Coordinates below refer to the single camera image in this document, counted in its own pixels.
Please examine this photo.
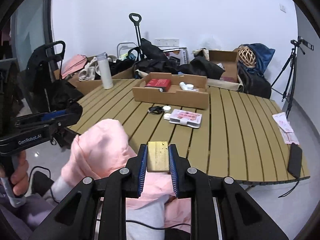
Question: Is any small yellow box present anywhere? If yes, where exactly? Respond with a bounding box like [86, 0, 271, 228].
[147, 141, 169, 172]

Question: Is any pink patterned box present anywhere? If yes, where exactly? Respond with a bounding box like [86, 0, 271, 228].
[169, 109, 202, 128]

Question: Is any small white round container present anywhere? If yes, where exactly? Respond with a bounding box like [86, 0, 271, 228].
[163, 113, 171, 120]

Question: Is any black cable bundle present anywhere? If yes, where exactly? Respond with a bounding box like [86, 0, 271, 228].
[147, 106, 164, 116]

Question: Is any white round jar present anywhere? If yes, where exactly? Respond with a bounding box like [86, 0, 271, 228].
[162, 105, 171, 112]

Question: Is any red printed box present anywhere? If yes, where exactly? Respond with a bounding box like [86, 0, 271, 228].
[145, 79, 171, 92]

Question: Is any white round lid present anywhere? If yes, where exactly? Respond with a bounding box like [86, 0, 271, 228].
[186, 84, 194, 90]

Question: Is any white tube with label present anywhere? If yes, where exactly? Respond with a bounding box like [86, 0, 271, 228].
[179, 82, 189, 90]

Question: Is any person's left hand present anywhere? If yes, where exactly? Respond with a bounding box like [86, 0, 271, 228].
[10, 151, 29, 196]

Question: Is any pink bag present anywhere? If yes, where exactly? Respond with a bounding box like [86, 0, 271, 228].
[61, 54, 87, 79]

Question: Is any person's pink clothed leg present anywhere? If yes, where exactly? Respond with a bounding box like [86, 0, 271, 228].
[26, 119, 192, 240]

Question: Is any beige canvas bag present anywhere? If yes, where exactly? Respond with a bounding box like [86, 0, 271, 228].
[78, 55, 117, 81]

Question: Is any white thermos bottle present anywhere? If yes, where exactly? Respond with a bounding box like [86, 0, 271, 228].
[97, 52, 113, 89]

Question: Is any black smartphone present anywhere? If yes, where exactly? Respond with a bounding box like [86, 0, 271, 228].
[287, 143, 303, 179]

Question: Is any brown cardboard tray box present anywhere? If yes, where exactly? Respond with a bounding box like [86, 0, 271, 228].
[132, 73, 209, 109]

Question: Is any white metal rack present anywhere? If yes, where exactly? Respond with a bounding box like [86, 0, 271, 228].
[117, 42, 137, 60]

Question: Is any black clothes pile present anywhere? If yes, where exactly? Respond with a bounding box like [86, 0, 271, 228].
[110, 38, 225, 80]

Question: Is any printed product carton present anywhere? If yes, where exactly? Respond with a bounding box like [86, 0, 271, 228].
[163, 47, 189, 66]

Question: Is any open brown cardboard box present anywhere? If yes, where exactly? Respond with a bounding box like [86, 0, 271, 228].
[209, 50, 239, 83]

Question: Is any woven rattan ball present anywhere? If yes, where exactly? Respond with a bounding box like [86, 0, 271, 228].
[238, 45, 257, 68]

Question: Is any blue cloth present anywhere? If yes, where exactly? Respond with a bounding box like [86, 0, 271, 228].
[245, 43, 276, 76]

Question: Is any black bag with handle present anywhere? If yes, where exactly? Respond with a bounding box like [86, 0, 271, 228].
[22, 41, 84, 113]

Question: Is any black trolley handle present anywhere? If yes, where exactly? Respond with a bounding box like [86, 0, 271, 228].
[129, 12, 144, 60]

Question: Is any white wall socket strip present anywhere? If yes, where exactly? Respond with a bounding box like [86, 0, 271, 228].
[154, 38, 180, 47]

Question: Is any black camera tripod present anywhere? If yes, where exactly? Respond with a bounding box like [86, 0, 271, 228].
[271, 36, 314, 118]

